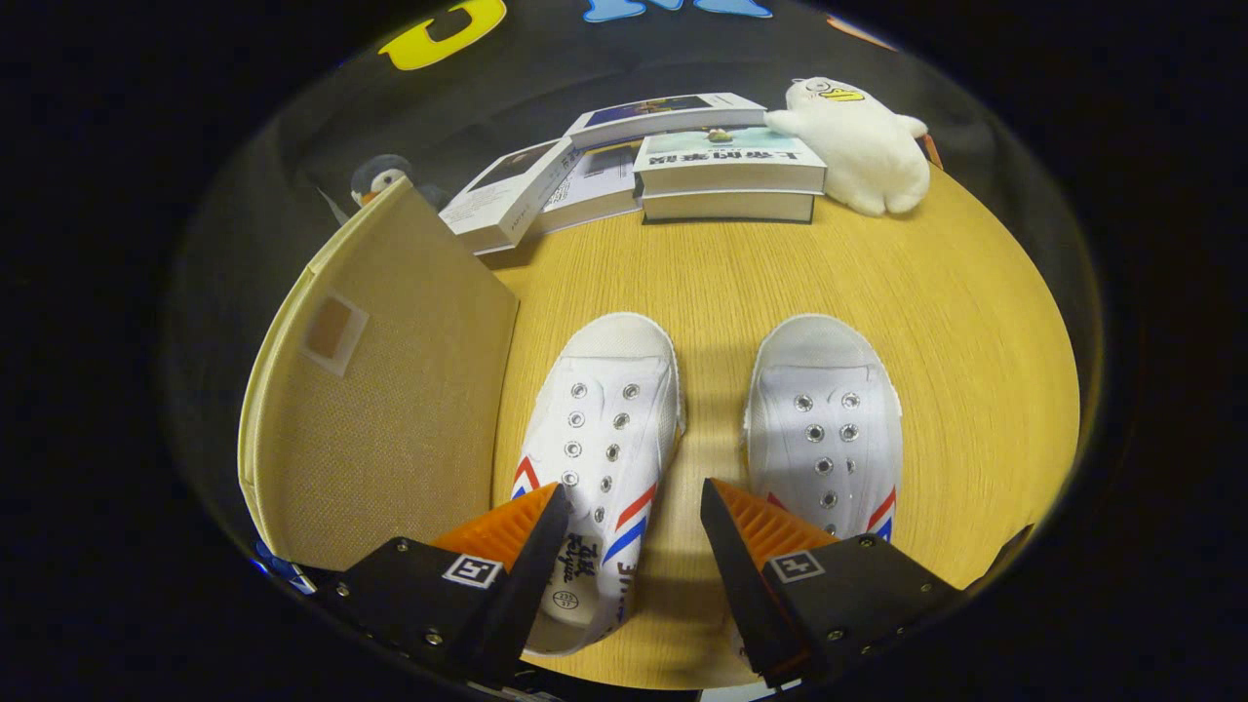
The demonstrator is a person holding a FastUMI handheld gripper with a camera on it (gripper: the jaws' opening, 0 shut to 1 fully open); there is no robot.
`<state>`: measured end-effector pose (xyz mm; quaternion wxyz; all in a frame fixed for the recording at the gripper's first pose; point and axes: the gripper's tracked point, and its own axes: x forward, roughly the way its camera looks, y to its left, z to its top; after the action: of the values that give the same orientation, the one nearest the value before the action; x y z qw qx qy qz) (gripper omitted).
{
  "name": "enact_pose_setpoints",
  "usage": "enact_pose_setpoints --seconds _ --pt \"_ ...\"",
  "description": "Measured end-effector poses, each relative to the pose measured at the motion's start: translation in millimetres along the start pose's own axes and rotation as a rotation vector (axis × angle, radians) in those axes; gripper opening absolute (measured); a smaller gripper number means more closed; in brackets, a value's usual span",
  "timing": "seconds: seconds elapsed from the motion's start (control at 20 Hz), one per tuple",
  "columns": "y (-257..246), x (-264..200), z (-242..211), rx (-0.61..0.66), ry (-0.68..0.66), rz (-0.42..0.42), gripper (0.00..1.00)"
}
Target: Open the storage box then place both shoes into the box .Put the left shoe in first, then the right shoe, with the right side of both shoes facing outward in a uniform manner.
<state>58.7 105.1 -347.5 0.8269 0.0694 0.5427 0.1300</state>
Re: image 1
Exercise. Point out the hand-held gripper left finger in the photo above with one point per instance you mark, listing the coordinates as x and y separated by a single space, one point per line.
526 585

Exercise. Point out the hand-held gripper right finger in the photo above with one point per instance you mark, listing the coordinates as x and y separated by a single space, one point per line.
736 575

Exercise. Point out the white canvas shoe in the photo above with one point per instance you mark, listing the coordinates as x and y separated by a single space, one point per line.
604 409
824 390

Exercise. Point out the beige fabric storage box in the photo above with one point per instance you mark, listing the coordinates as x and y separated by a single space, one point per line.
390 409

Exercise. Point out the thick plain white book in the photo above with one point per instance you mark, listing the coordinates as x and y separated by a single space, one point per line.
726 206

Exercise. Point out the book with portrait cover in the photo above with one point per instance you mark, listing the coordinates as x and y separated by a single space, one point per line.
497 195

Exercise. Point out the book with teal cover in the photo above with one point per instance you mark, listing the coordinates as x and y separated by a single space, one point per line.
731 166

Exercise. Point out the white book with text cover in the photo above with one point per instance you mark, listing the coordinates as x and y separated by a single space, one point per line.
595 180

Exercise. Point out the grey penguin plush toy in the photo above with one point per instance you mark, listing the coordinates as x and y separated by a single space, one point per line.
380 177

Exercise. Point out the white duck plush toy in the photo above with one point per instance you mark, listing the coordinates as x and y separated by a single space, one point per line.
858 146

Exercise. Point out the book with blue picture cover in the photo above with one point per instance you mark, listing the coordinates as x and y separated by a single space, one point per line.
663 117

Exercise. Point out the black backdrop cloth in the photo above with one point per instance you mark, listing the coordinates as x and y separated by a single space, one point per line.
487 88

